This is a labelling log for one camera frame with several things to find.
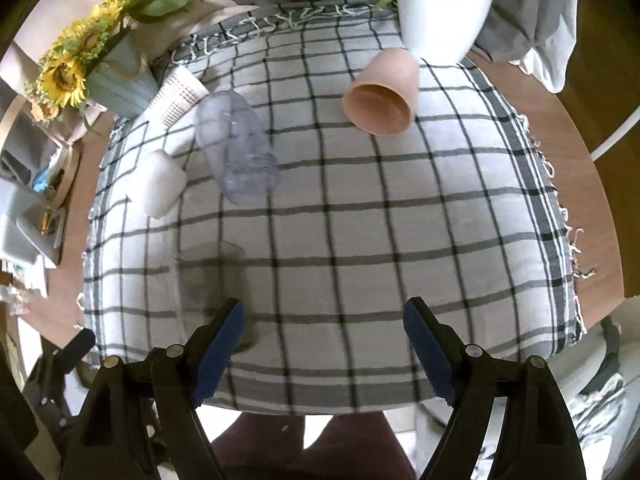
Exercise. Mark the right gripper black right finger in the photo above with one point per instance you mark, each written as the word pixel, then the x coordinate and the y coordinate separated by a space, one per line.
pixel 466 377

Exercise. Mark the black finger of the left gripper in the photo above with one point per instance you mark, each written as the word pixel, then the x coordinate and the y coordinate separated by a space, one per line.
pixel 75 347

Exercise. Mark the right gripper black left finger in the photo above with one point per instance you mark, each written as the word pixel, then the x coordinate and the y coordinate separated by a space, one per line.
pixel 183 376

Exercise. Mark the smoky grey glass cup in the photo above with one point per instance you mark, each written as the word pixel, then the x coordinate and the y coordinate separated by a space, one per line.
pixel 203 278

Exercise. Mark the plain white cup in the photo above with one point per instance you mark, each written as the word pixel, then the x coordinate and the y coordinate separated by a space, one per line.
pixel 166 182

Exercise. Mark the clear blue plastic cup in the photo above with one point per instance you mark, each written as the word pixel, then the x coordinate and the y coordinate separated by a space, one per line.
pixel 236 147

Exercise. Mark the patterned white paper cup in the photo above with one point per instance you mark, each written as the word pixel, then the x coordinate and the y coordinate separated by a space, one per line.
pixel 180 92

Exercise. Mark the pink plastic cup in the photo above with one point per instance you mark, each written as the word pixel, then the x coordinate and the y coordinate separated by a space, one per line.
pixel 382 99

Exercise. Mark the white desktop device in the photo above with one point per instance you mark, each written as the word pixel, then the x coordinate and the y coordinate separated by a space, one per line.
pixel 29 228

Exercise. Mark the checkered white black tablecloth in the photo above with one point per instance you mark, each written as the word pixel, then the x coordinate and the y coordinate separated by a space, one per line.
pixel 460 210

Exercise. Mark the sunflower bouquet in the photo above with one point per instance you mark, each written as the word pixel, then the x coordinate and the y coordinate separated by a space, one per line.
pixel 64 68

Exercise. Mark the teal ribbed flower vase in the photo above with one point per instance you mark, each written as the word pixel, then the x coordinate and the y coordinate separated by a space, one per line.
pixel 122 81

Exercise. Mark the white plant pot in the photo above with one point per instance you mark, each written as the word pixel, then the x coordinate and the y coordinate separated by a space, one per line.
pixel 441 32

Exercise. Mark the beige cloth drape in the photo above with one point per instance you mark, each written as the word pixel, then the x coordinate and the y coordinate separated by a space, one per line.
pixel 47 20

